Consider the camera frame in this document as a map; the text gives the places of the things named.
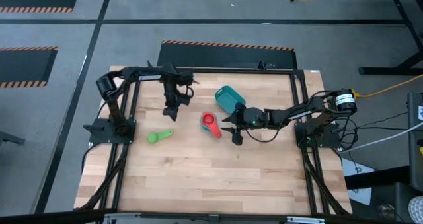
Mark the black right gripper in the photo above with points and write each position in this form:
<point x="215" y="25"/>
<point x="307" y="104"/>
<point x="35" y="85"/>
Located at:
<point x="239" y="118"/>

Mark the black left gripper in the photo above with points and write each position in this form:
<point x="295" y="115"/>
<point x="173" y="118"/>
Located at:
<point x="178" y="92"/>

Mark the red measuring cup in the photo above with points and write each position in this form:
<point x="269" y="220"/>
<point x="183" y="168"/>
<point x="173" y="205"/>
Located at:
<point x="209" y="119"/>

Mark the green measuring cup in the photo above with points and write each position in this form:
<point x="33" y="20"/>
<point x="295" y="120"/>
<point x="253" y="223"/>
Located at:
<point x="153" y="137"/>

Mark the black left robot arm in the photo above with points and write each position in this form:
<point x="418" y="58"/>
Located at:
<point x="145" y="74"/>

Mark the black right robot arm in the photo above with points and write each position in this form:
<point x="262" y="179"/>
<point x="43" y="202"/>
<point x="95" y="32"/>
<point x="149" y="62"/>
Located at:
<point x="297" y="113"/>

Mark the teal plastic basket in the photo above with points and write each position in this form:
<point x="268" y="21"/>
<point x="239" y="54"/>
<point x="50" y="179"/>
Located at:
<point x="228" y="100"/>

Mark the grey chair leg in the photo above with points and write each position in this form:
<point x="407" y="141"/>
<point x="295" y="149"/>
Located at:
<point x="11" y="138"/>

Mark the black floor stand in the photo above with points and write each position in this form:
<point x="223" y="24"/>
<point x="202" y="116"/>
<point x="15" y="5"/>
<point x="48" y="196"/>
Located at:
<point x="390" y="70"/>

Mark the grey cabinet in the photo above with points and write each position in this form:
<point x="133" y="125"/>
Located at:
<point x="414" y="134"/>

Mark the white woven ball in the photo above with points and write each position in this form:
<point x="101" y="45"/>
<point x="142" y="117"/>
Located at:
<point x="417" y="210"/>

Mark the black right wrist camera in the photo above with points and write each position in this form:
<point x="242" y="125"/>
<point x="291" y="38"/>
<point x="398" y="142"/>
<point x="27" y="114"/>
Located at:
<point x="254" y="118"/>

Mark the black aluminium table frame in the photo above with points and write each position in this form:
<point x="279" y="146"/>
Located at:
<point x="231" y="70"/>

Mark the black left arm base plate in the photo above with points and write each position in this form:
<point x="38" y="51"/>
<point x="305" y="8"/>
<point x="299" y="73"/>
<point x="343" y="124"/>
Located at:
<point x="99" y="136"/>

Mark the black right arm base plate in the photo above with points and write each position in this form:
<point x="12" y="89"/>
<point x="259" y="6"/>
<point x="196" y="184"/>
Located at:
<point x="330" y="139"/>

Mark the silver camera mount bar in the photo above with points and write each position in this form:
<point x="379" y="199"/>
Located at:
<point x="297" y="220"/>

